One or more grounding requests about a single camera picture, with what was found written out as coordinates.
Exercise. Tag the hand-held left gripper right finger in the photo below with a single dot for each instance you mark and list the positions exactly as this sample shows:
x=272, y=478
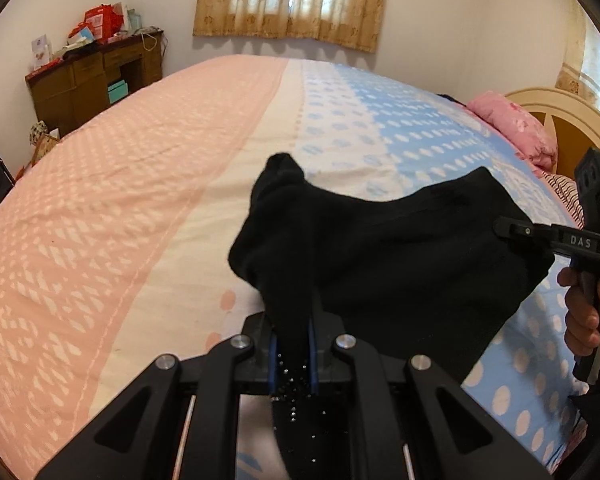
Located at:
x=312, y=360

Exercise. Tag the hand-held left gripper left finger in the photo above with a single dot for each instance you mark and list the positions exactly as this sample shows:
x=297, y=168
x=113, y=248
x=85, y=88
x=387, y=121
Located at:
x=273, y=365

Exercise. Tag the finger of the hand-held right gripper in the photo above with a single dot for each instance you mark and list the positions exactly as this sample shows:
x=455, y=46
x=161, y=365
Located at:
x=522, y=232

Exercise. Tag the black pants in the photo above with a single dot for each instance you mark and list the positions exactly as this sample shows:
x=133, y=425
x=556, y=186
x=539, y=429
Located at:
x=405, y=260

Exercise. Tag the person's right hand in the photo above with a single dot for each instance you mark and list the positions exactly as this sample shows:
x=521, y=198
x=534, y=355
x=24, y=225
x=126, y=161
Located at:
x=580, y=320

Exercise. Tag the striped pillow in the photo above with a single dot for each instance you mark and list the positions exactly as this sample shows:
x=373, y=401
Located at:
x=565, y=195

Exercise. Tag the pink pillow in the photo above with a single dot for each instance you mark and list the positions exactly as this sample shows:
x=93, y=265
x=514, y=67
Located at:
x=520, y=125

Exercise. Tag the cream bed headboard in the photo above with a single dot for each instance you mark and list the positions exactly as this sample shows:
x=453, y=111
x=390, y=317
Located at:
x=540, y=105

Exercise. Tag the narrow beige patterned curtain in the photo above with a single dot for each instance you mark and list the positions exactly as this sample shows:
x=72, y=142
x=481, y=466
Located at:
x=595, y=75

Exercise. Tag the pink and blue printed blanket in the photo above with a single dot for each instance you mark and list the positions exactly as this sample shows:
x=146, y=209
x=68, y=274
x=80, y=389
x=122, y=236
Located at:
x=130, y=210

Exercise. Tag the teal box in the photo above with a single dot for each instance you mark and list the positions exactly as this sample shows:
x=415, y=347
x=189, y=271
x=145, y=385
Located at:
x=118, y=92

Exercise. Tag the patterned paper bag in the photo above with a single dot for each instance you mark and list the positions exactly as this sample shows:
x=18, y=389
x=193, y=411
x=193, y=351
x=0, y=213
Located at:
x=42, y=140

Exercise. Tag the brown wooden desk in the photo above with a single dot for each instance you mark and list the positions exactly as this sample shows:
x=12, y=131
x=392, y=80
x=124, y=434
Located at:
x=80, y=85

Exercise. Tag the wide beige patterned curtain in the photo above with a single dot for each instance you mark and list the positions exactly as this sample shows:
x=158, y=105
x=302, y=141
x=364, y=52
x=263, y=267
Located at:
x=240, y=10

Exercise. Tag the pale green carton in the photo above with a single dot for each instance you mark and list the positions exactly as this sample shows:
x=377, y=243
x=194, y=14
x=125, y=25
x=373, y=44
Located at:
x=134, y=20

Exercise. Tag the red gift bag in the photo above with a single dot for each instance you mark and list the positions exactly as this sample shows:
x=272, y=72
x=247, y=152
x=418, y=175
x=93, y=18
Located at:
x=102, y=22

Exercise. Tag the white greeting card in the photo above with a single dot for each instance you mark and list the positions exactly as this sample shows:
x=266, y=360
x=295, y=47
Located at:
x=40, y=52

